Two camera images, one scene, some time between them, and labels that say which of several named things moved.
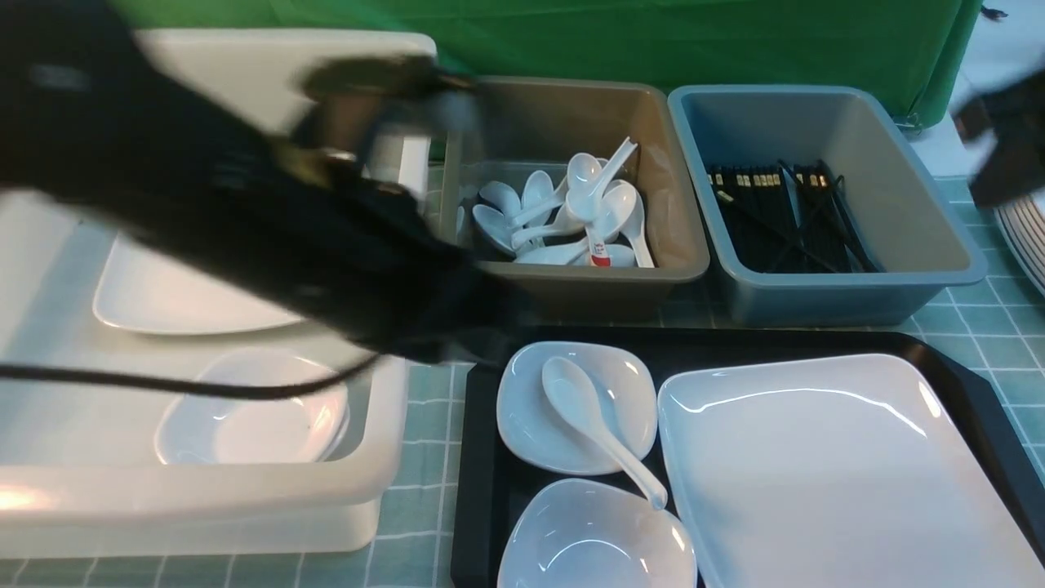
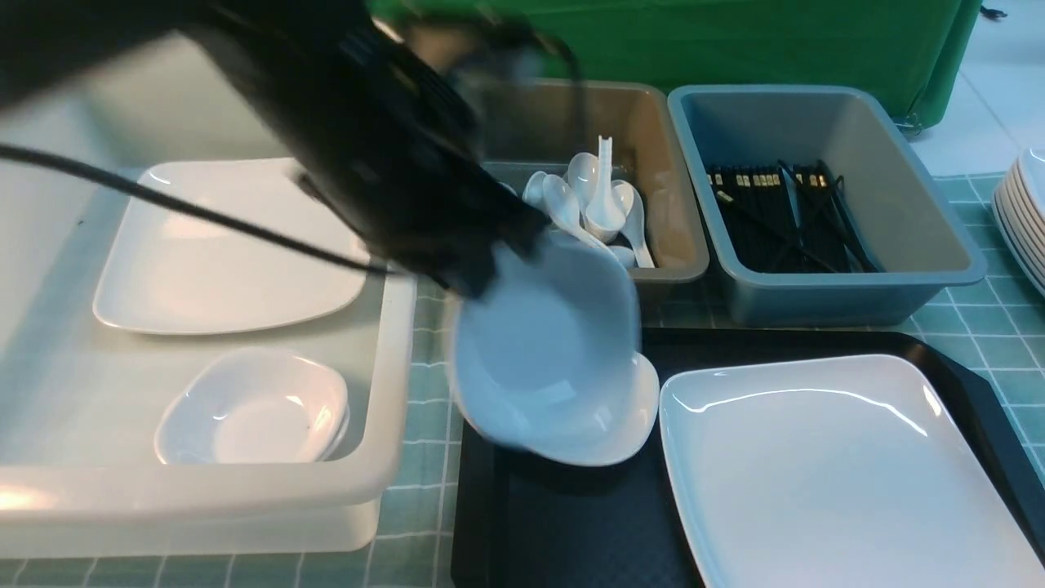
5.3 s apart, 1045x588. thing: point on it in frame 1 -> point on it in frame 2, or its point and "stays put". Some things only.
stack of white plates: (1023, 224) stays put
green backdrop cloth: (912, 50) stays put
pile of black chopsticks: (789, 219) stays put
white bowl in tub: (216, 428) stays put
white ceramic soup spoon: (573, 395) -> (563, 204)
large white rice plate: (838, 473) stays put
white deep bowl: (596, 533) -> (545, 358)
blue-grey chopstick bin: (813, 209) stays put
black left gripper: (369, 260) -> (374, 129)
